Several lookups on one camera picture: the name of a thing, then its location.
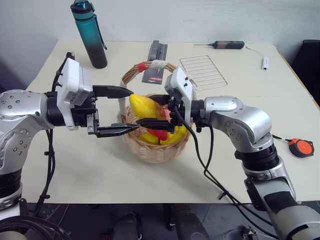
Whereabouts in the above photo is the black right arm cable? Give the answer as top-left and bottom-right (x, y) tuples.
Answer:
(173, 104), (280, 240)

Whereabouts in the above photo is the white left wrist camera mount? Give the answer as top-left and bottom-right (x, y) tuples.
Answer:
(56, 57), (95, 132)

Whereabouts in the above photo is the metal wire rack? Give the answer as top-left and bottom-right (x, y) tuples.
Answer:
(179, 55), (229, 92)

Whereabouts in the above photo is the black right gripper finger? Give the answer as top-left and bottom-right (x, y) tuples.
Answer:
(135, 118), (174, 131)
(150, 94), (173, 106)

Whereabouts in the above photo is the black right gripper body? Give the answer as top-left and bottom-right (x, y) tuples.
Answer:
(167, 91), (186, 133)

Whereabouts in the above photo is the yellow mango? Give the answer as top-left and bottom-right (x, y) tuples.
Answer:
(128, 93), (166, 121)

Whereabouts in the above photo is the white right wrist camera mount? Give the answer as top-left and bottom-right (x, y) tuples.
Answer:
(164, 66), (199, 124)

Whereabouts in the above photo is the pink peach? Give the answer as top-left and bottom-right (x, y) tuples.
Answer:
(162, 106), (174, 122)

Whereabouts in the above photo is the red chili pepper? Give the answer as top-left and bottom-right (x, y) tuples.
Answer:
(146, 127), (170, 141)

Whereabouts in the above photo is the white cable adapter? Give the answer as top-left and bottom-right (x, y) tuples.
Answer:
(245, 45), (271, 71)

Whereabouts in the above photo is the black electric screwdriver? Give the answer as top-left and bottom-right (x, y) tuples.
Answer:
(193, 40), (246, 51)

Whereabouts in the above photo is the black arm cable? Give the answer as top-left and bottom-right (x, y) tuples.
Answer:
(173, 104), (280, 240)
(33, 51), (76, 217)

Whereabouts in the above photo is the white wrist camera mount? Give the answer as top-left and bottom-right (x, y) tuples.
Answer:
(164, 66), (199, 124)
(56, 57), (95, 132)

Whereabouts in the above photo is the black pen package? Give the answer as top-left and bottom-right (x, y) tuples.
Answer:
(141, 40), (169, 86)

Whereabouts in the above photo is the teal water bottle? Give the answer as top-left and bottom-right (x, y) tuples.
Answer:
(70, 0), (109, 69)

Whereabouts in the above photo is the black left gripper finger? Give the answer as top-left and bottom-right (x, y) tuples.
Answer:
(92, 85), (134, 99)
(96, 123), (139, 139)

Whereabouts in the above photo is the wicker basket with handle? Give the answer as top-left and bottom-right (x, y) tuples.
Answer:
(119, 60), (194, 164)

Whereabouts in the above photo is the black cable bundle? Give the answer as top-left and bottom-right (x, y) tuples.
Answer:
(0, 215), (74, 240)

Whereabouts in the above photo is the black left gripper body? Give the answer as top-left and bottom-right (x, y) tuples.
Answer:
(70, 92), (101, 136)

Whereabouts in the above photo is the orange tape measure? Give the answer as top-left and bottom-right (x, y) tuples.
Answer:
(271, 134), (315, 159)

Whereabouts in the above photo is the red yellow fruit in basket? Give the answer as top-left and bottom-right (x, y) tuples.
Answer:
(138, 124), (189, 146)

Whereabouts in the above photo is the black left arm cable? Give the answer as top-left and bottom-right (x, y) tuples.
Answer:
(33, 51), (76, 217)

